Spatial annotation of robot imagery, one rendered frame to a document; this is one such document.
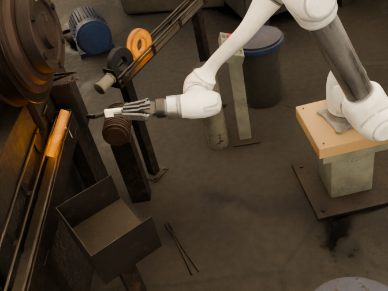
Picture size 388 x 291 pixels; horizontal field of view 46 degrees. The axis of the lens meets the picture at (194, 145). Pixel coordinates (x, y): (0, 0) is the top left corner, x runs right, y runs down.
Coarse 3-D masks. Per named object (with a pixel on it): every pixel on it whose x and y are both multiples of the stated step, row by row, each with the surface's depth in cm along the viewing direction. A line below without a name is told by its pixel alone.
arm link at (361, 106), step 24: (288, 0) 138; (312, 0) 131; (336, 0) 134; (312, 24) 141; (336, 24) 145; (336, 48) 150; (336, 72) 159; (360, 72) 159; (360, 96) 165; (384, 96) 168; (360, 120) 170; (384, 120) 166
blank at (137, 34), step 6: (138, 30) 220; (144, 30) 224; (132, 36) 219; (138, 36) 221; (144, 36) 225; (150, 36) 228; (132, 42) 219; (144, 42) 227; (150, 42) 229; (132, 48) 220; (144, 48) 228; (150, 48) 230; (132, 54) 221; (138, 54) 224; (144, 54) 228; (138, 60) 225
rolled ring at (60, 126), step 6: (60, 114) 168; (66, 114) 170; (60, 120) 166; (66, 120) 168; (60, 126) 166; (54, 132) 165; (60, 132) 165; (54, 138) 165; (60, 138) 166; (54, 144) 166; (48, 150) 167; (54, 150) 167; (54, 156) 171
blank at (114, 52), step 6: (114, 48) 213; (120, 48) 213; (126, 48) 216; (114, 54) 211; (120, 54) 214; (126, 54) 217; (108, 60) 211; (114, 60) 212; (126, 60) 219; (132, 60) 222; (108, 66) 212; (114, 66) 213; (126, 66) 220; (132, 66) 223; (120, 72) 217; (126, 72) 220; (120, 78) 218
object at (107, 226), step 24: (96, 192) 153; (72, 216) 151; (96, 216) 155; (120, 216) 154; (96, 240) 148; (120, 240) 132; (144, 240) 138; (96, 264) 130; (120, 264) 136; (144, 288) 167
